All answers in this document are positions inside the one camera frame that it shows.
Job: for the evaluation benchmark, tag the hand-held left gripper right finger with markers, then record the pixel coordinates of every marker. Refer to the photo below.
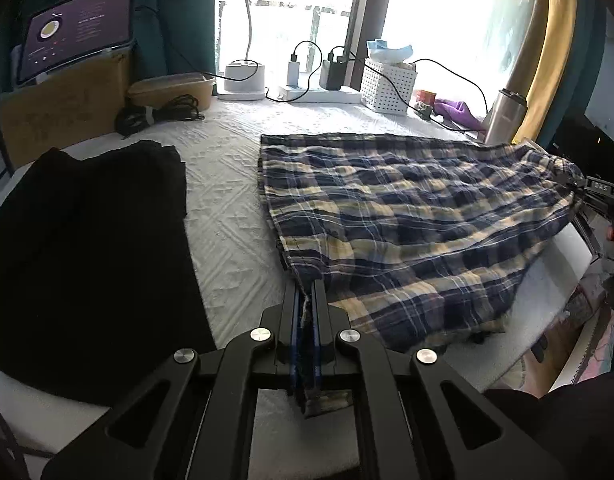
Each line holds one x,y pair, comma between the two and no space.
387,385

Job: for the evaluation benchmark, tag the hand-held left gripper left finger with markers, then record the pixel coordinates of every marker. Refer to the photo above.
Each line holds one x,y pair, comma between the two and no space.
227,385

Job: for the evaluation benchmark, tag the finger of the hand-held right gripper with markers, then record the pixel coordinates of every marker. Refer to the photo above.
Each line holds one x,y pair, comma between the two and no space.
572,178
589,230

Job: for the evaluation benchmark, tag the plaid flannel shirt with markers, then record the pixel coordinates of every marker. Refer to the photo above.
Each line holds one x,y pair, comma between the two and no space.
412,220

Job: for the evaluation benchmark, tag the steel tumbler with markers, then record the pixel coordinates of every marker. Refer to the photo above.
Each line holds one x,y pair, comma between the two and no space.
502,115

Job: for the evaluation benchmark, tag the purple cloth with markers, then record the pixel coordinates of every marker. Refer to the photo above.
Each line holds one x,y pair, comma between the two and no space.
454,110

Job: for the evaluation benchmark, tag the yellow curtain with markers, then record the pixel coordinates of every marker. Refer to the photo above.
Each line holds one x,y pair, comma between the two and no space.
557,35

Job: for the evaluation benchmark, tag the teal curtain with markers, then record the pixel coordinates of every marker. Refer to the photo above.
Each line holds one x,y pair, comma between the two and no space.
177,10
589,35

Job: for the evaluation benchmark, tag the small grey figurine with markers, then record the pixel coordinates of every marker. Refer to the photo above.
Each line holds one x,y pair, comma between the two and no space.
425,111

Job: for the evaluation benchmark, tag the orange can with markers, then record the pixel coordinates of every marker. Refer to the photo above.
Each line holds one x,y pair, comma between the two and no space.
427,97

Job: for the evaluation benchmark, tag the folded black cloth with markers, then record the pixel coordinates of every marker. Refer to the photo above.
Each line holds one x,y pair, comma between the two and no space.
87,260

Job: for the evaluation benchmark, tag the person's dark clothing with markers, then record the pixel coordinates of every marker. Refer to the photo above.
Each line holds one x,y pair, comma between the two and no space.
572,435

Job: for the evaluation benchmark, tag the white textured bedspread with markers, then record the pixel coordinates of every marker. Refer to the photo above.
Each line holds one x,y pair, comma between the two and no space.
227,185

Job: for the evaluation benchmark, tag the white perforated basket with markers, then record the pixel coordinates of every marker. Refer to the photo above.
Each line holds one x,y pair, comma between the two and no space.
387,87

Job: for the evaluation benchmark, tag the light blue face mask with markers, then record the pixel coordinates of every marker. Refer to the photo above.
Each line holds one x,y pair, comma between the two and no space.
387,52

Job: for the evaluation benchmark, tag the black charger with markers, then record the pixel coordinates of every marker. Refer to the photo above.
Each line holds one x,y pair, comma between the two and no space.
332,76

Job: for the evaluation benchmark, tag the white power strip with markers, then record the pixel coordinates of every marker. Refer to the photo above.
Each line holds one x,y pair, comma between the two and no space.
317,96

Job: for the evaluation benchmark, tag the white charger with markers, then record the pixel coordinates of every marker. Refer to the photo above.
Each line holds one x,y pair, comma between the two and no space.
293,74

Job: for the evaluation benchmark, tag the beige lidded container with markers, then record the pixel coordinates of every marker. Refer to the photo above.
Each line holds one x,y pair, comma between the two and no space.
172,91

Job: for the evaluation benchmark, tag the white desk lamp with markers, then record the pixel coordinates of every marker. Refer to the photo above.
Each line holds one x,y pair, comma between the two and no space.
244,80

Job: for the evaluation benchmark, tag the brown cardboard box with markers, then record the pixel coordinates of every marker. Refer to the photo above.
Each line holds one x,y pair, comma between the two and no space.
62,110

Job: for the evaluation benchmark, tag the tablet with purple screen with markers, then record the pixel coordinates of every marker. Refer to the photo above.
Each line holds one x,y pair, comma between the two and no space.
77,25

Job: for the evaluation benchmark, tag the dark window frame post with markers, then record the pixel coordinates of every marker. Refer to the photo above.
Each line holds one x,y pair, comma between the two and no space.
367,10

